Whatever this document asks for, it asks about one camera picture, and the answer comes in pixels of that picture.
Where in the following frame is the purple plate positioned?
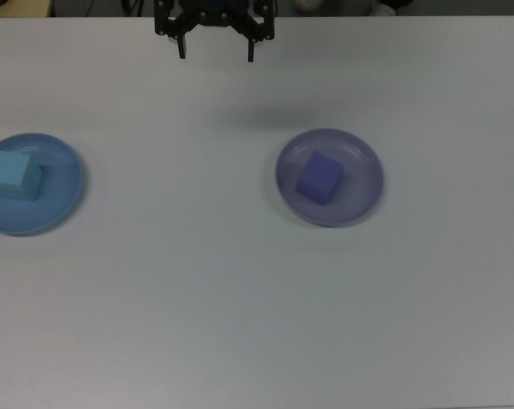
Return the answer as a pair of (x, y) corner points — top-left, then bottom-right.
(274, 128), (385, 228)

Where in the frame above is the purple cube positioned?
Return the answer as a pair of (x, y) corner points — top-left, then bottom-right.
(295, 149), (345, 207)

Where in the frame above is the light blue cube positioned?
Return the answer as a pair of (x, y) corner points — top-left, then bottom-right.
(0, 150), (43, 202)

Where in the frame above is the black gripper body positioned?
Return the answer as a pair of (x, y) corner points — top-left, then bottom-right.
(191, 0), (250, 28)

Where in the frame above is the blue plate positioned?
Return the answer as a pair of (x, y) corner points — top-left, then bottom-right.
(0, 132), (86, 237)

